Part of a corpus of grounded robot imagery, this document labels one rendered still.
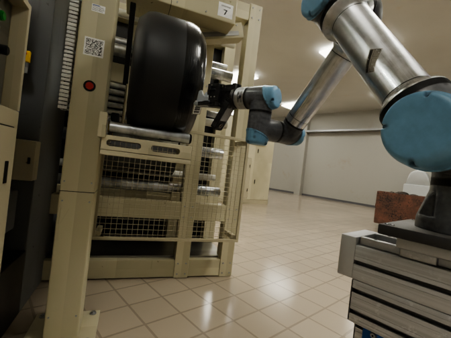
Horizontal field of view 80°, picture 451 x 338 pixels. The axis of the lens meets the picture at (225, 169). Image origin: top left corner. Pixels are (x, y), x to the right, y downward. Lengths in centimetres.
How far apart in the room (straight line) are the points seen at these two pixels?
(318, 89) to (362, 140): 1077
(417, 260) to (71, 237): 117
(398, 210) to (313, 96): 483
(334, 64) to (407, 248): 51
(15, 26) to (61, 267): 91
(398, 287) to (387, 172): 1059
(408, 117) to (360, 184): 1098
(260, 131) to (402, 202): 487
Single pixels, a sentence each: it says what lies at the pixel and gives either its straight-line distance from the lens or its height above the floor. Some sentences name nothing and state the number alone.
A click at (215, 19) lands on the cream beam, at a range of 177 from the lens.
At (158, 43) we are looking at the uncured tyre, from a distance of 114.
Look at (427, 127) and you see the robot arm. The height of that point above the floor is 88.
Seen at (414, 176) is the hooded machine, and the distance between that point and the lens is 1012.
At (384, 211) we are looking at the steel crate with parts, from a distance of 562.
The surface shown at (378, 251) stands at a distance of 65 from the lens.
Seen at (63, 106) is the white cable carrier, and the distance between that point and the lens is 129.
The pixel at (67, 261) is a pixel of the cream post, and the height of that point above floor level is 33.
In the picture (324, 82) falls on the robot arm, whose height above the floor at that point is 107.
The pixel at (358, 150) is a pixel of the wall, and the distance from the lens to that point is 1162.
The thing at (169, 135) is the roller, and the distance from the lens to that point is 118.
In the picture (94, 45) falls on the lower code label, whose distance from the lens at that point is 133.
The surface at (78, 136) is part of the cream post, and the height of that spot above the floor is 85.
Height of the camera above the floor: 79
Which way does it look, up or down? level
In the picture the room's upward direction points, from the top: 7 degrees clockwise
